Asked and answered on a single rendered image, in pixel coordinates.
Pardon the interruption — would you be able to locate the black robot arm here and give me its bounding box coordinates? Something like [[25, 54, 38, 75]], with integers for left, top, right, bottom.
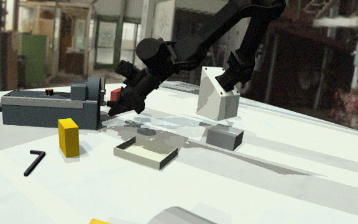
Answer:
[[115, 0, 286, 93]]

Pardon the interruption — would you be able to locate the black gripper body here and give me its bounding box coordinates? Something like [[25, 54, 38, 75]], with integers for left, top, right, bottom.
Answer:
[[121, 67, 161, 114]]

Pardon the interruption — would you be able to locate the black l-shaped bar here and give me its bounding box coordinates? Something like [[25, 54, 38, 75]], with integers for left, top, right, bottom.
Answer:
[[24, 150, 45, 177]]

